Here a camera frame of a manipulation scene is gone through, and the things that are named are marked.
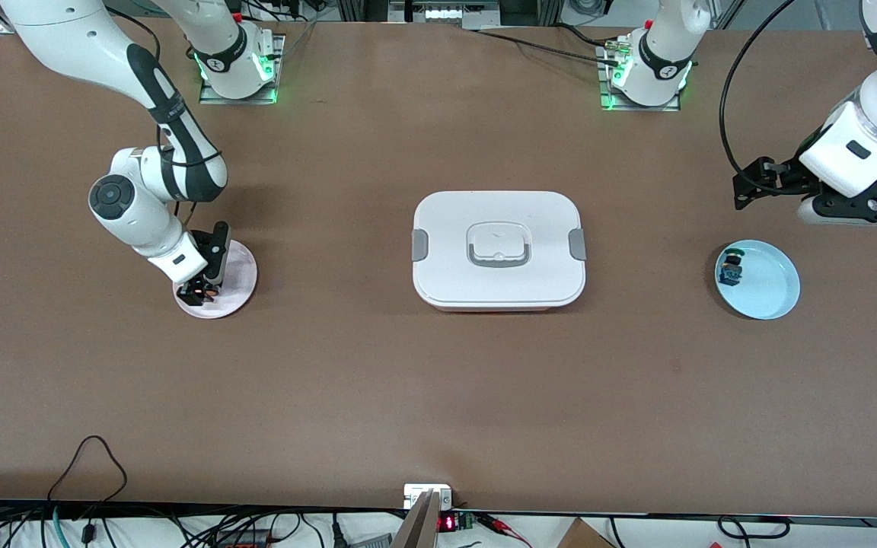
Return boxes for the white lidded box grey latches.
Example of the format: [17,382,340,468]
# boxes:
[411,190,587,313]

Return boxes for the white outlet box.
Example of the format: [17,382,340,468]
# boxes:
[403,484,453,509]

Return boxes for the pale pink round plate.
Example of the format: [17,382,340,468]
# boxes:
[172,238,259,320]

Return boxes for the light blue round plate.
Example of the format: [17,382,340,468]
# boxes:
[714,240,801,320]

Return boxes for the aluminium profile bar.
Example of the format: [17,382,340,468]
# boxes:
[391,491,443,548]

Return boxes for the brown cardboard piece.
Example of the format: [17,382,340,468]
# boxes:
[556,518,616,548]

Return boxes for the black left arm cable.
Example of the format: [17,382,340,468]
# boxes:
[719,0,799,195]

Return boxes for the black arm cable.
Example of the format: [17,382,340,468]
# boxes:
[719,0,799,195]
[104,6,223,229]

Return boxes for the green push-button switch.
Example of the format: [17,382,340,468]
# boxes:
[717,247,745,286]

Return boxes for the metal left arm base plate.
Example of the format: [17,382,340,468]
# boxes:
[598,42,681,113]

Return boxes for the thin black looped table cable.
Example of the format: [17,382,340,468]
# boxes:
[46,435,129,505]

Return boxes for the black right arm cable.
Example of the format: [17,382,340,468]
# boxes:
[104,6,223,229]

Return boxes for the black base cable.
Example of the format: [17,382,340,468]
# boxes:
[475,27,616,63]

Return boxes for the black cable loop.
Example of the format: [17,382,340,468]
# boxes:
[716,515,791,540]

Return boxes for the aluminium frame rail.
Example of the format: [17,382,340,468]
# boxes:
[336,0,561,31]

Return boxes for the red wire pair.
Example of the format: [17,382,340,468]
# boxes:
[477,513,532,548]

